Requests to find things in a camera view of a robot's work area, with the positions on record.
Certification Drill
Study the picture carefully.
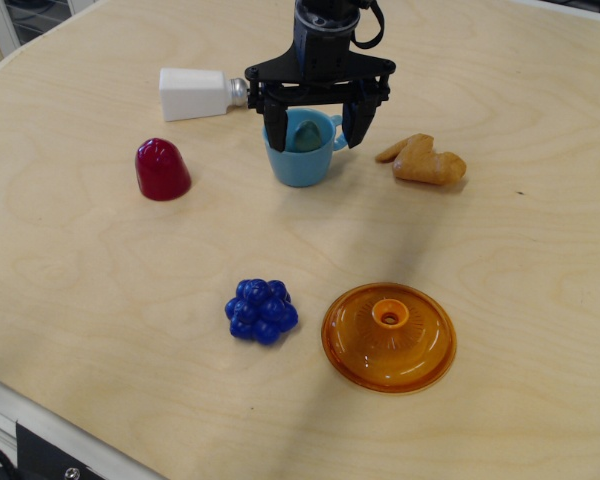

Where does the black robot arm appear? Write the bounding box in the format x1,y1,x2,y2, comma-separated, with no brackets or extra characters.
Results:
245,1,396,152

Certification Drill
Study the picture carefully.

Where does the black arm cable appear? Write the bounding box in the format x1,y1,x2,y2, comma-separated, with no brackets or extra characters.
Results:
352,0,386,50

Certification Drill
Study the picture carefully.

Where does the toy fried chicken wing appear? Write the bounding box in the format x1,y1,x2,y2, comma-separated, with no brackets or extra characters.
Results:
375,133,467,186

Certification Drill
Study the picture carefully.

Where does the light blue plastic cup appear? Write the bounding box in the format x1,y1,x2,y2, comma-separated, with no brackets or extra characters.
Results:
262,108,347,187

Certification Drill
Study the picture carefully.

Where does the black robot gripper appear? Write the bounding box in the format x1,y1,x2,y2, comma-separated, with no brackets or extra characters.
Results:
245,22,396,152

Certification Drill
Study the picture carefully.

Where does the black corner bracket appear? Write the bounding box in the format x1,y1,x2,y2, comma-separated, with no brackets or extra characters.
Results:
16,423,103,480

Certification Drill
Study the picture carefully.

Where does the green toy cucumber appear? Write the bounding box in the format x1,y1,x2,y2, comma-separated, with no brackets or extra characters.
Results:
293,120,322,153

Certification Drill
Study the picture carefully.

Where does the aluminium table frame rail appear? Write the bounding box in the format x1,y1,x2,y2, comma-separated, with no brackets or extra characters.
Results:
0,382,162,479

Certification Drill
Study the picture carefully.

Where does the white salt shaker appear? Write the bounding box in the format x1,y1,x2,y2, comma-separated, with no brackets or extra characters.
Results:
159,68,249,122

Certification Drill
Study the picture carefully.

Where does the blue toy grape bunch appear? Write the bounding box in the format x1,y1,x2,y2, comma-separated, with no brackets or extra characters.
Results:
225,279,299,346

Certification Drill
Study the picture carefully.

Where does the dark red plastic dome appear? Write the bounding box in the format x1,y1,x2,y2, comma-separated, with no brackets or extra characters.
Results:
135,138,192,201

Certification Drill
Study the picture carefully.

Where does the orange transparent pot lid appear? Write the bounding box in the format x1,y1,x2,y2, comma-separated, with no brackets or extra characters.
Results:
321,282,457,393

